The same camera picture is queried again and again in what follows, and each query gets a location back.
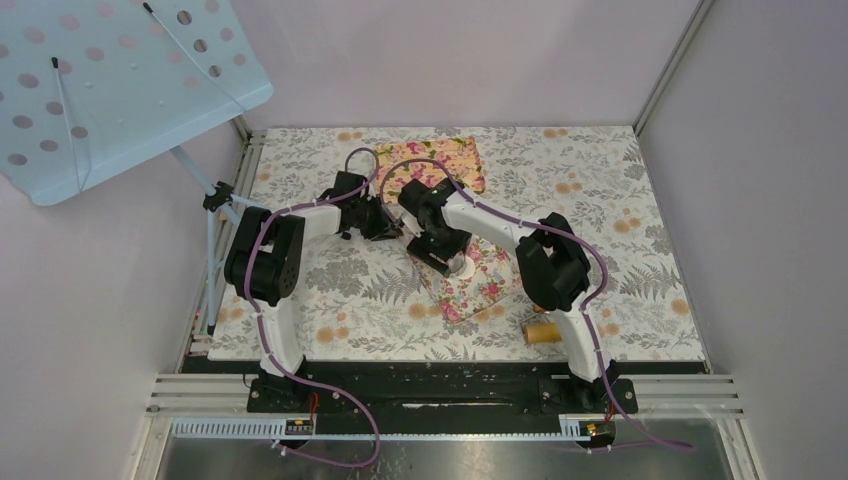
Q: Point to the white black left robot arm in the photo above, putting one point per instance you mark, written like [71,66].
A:
[265,257]

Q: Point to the white slotted cable duct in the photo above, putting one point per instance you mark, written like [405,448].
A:
[563,429]

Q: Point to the light blue perforated music stand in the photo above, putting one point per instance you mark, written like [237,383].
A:
[90,90]

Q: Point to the yellow floral rectangular tray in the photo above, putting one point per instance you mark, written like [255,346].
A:
[458,154]

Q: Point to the round cut dough wrapper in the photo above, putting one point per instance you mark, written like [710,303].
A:
[464,268]

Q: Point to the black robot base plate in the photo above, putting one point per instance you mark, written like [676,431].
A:
[417,397]

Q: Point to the floral grey table mat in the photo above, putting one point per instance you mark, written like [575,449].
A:
[362,300]

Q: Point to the wooden dough roller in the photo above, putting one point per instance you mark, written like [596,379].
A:
[537,329]

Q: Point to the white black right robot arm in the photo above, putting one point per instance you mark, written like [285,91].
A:
[552,262]

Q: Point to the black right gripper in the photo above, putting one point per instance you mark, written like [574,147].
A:
[421,249]

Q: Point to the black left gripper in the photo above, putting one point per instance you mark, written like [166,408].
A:
[385,228]

